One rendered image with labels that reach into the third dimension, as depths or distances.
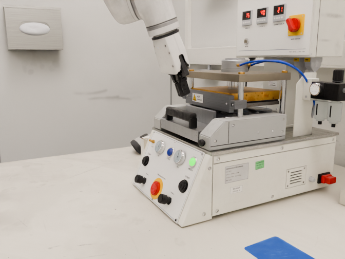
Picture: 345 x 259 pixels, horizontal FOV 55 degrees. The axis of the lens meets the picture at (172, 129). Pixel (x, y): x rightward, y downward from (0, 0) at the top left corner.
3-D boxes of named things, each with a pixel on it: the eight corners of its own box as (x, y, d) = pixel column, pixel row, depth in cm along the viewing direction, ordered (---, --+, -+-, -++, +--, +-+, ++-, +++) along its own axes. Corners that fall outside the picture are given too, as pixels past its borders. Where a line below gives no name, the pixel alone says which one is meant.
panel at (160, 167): (133, 184, 108) (154, 130, 108) (177, 223, 82) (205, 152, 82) (128, 182, 107) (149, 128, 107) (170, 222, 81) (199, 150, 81)
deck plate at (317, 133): (259, 117, 131) (259, 114, 131) (339, 134, 101) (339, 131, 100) (151, 129, 110) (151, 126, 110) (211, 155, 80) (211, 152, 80)
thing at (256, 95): (234, 97, 115) (235, 69, 113) (283, 105, 95) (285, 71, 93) (191, 100, 107) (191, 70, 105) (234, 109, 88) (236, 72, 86)
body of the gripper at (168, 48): (144, 36, 91) (157, 75, 95) (159, 34, 82) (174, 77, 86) (167, 26, 93) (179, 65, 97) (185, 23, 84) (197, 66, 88)
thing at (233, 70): (244, 95, 120) (246, 58, 118) (316, 105, 94) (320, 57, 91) (186, 99, 109) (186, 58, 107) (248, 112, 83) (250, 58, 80)
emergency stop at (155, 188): (152, 192, 97) (157, 180, 97) (158, 198, 93) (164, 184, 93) (148, 191, 96) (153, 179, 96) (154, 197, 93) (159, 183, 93)
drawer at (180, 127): (236, 121, 118) (236, 99, 116) (283, 133, 99) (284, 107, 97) (160, 129, 104) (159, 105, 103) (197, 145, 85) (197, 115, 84)
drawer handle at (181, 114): (171, 118, 101) (171, 106, 101) (197, 128, 88) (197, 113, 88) (165, 119, 101) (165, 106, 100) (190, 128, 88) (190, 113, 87)
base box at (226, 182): (257, 160, 134) (259, 117, 130) (341, 192, 101) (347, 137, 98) (131, 183, 110) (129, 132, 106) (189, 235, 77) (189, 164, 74)
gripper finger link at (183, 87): (172, 74, 91) (179, 97, 93) (178, 75, 88) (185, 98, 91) (182, 70, 92) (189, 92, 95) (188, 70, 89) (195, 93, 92)
